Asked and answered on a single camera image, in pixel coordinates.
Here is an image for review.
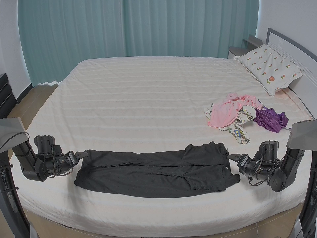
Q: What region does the black T-shirt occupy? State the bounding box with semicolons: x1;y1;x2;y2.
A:
74;141;241;198

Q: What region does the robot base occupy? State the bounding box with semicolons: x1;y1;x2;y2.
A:
293;219;304;238

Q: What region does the black chest of drawers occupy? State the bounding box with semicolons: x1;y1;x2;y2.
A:
0;73;18;119

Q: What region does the bed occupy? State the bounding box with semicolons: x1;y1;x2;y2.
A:
12;27;317;235

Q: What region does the grey bedside table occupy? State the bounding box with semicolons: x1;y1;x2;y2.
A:
228;35;263;59

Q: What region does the pink garment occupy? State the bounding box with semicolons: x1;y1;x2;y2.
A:
208;92;263;128

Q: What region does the purple garment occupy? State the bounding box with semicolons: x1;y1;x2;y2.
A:
253;108;290;133

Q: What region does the blue-green curtain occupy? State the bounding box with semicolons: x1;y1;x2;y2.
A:
17;0;260;86

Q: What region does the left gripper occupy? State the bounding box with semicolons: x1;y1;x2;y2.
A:
62;151;80;169

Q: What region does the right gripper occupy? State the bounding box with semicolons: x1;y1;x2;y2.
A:
236;153;255;177

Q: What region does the white printed pillow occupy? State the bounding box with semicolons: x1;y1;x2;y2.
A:
234;44;304;96

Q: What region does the black cable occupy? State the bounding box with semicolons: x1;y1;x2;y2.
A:
0;132;30;151

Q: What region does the white printed garment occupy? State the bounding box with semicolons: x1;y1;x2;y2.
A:
204;103;257;144

